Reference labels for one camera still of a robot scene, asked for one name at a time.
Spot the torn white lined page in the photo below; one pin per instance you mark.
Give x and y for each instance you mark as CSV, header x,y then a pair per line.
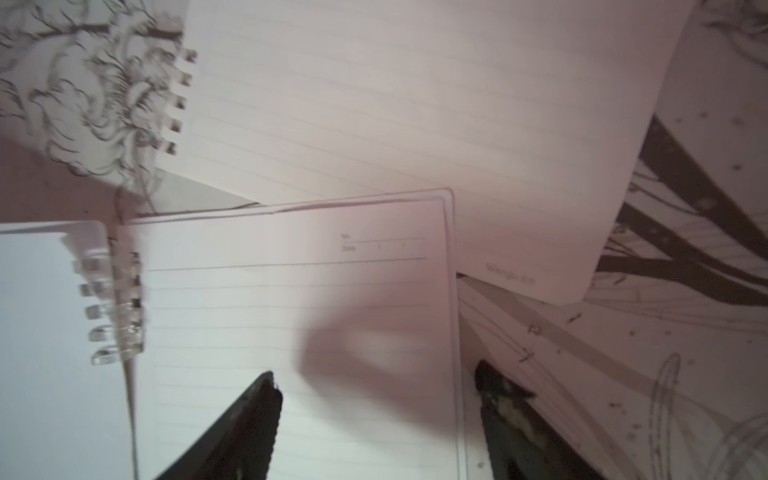
x,y
531,112

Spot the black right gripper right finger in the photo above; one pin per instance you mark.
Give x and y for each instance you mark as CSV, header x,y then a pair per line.
x,y
520,442

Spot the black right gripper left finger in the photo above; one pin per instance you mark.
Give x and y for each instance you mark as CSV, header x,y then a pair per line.
x,y
240,443

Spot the spiral notebook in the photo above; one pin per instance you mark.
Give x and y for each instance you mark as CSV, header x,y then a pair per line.
x,y
119,349

